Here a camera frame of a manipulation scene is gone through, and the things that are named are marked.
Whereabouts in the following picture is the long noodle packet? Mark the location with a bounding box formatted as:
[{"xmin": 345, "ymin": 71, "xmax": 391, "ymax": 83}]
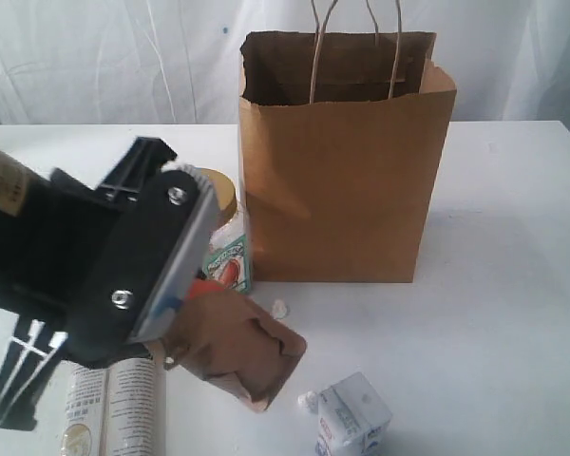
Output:
[{"xmin": 60, "ymin": 358, "xmax": 165, "ymax": 455}]

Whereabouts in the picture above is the small white crumpled scrap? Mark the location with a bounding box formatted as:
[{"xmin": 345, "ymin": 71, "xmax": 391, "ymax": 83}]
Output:
[{"xmin": 271, "ymin": 299, "xmax": 290, "ymax": 320}]

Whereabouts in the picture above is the brown kraft pouch orange label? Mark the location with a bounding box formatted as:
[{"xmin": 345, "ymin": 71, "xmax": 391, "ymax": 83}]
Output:
[{"xmin": 144, "ymin": 278, "xmax": 307, "ymax": 412}]

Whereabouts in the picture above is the white backdrop sheet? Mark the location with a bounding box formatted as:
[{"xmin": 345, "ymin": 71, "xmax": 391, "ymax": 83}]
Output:
[{"xmin": 0, "ymin": 1, "xmax": 570, "ymax": 130}]

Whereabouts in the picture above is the clear jar gold lid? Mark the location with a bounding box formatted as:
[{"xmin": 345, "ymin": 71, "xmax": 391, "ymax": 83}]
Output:
[{"xmin": 199, "ymin": 168, "xmax": 252, "ymax": 294}]

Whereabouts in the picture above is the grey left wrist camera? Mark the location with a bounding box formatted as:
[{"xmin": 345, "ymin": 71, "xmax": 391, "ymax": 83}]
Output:
[{"xmin": 65, "ymin": 165, "xmax": 219, "ymax": 368}]

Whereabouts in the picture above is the brown paper shopping bag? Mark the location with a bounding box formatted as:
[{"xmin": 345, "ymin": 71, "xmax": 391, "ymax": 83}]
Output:
[{"xmin": 239, "ymin": 27, "xmax": 457, "ymax": 283}]

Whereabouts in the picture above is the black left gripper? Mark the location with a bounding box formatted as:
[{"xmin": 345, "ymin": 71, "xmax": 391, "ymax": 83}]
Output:
[{"xmin": 0, "ymin": 137, "xmax": 176, "ymax": 430}]

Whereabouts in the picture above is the small white milk carton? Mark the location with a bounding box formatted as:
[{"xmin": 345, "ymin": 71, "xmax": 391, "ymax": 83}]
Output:
[{"xmin": 315, "ymin": 372, "xmax": 392, "ymax": 456}]

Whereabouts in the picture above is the white crumpled scrap near carton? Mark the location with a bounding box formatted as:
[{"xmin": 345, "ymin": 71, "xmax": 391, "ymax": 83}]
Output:
[{"xmin": 297, "ymin": 390, "xmax": 318, "ymax": 414}]

